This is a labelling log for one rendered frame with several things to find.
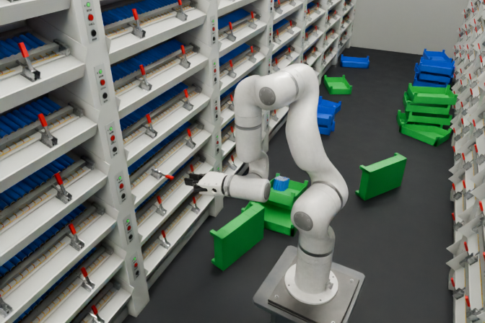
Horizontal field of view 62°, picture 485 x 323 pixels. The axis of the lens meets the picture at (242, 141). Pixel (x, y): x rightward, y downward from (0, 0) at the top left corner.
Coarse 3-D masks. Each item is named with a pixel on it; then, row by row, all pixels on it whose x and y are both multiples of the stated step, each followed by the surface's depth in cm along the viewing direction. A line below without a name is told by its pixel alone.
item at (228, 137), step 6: (234, 120) 240; (228, 126) 235; (234, 126) 238; (222, 132) 227; (228, 132) 233; (234, 132) 234; (222, 138) 224; (228, 138) 228; (234, 138) 226; (222, 144) 222; (228, 144) 224; (234, 144) 226; (222, 150) 211; (228, 150) 220; (222, 156) 215
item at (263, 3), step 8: (256, 0) 230; (264, 0) 228; (264, 8) 230; (272, 8) 236; (272, 16) 239; (272, 24) 241; (264, 32) 237; (272, 32) 244; (256, 40) 241; (264, 40) 239; (264, 64) 246; (264, 72) 249; (264, 120) 265; (264, 128) 268; (264, 144) 275
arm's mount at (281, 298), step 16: (336, 272) 150; (352, 288) 144; (272, 304) 139; (288, 304) 138; (304, 304) 138; (320, 304) 138; (336, 304) 138; (304, 320) 134; (320, 320) 132; (336, 320) 132
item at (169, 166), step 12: (192, 120) 198; (204, 120) 195; (192, 132) 193; (204, 132) 196; (180, 144) 183; (204, 144) 196; (180, 156) 177; (168, 168) 169; (144, 180) 160; (156, 180) 162; (132, 192) 153; (144, 192) 156
